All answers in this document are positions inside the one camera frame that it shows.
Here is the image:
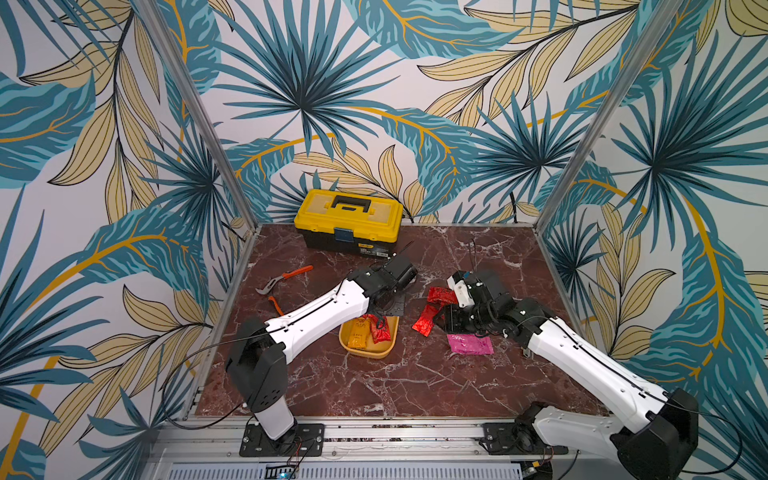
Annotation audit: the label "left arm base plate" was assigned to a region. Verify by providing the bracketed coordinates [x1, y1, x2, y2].
[239, 423, 325, 458]

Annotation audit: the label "yellow plastic storage box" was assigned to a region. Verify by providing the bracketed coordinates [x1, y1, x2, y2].
[338, 316, 400, 359]

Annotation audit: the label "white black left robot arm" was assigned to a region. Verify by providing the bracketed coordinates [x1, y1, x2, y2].
[225, 254, 417, 443]

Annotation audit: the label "aluminium corner post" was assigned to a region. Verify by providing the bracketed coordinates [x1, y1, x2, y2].
[534, 0, 683, 239]
[136, 0, 259, 234]

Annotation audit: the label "yellow black plastic toolbox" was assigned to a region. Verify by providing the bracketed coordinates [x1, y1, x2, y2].
[294, 189, 404, 258]

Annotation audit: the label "orange handled water pump pliers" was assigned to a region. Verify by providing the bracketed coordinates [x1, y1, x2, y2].
[256, 265, 314, 316]

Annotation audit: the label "aluminium front rail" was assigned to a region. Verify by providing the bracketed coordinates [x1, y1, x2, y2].
[147, 411, 622, 466]

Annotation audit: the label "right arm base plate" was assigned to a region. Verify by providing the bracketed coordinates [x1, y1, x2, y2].
[478, 422, 569, 459]

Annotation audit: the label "pink tea bag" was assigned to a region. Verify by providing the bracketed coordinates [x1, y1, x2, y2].
[447, 334, 494, 356]

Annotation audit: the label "right aluminium corner post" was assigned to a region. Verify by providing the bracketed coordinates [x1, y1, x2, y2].
[534, 0, 683, 239]

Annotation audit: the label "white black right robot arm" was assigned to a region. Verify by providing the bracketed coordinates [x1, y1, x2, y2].
[447, 270, 699, 479]

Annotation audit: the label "red tea bag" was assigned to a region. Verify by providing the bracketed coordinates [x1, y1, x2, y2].
[427, 287, 458, 306]
[412, 303, 441, 337]

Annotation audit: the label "left aluminium corner post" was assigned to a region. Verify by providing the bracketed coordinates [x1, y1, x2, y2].
[136, 0, 259, 234]

